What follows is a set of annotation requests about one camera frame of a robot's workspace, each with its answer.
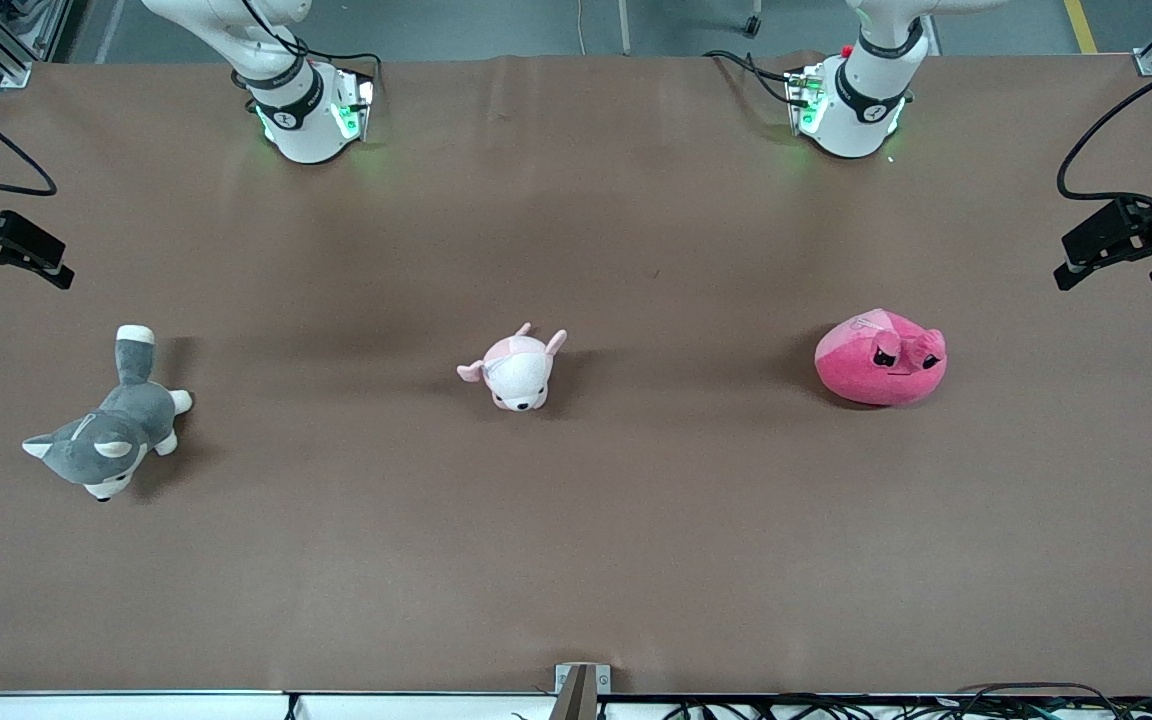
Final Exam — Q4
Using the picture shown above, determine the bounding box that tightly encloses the grey white husky plush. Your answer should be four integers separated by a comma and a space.
21, 324, 194, 503

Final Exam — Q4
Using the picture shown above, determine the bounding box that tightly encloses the black left base cable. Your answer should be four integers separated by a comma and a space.
703, 49, 805, 107

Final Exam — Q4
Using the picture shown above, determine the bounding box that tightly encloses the hot pink round plush toy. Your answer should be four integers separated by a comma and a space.
814, 308, 948, 408

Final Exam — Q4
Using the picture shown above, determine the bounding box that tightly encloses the black cable bundle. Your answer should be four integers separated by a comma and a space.
656, 682, 1152, 720

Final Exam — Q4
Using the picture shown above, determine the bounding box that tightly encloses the light pink plush puppy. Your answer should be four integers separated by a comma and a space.
456, 322, 569, 413

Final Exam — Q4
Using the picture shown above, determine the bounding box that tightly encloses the black right base cable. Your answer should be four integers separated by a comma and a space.
239, 0, 384, 96

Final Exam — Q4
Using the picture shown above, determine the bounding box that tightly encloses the white table edge rail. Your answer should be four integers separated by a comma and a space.
0, 689, 557, 720

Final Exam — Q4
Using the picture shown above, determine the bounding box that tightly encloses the black base cable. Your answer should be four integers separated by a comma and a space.
239, 0, 384, 96
703, 49, 805, 107

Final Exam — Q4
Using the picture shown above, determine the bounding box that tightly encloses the metal bracket with post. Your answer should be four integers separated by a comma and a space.
548, 662, 613, 720

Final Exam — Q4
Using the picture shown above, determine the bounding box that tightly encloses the brown table cover sheet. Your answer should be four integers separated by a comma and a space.
0, 52, 1152, 697

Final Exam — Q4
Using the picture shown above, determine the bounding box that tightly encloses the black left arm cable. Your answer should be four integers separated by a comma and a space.
1056, 45, 1152, 203

